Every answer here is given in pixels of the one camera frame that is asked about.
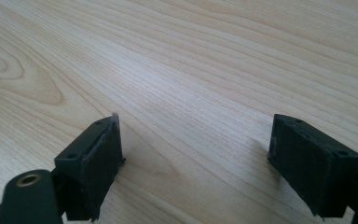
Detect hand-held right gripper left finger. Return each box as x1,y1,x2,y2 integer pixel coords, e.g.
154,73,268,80
53,112,127,222

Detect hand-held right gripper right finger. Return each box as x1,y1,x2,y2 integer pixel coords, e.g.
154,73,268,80
267,113,358,218

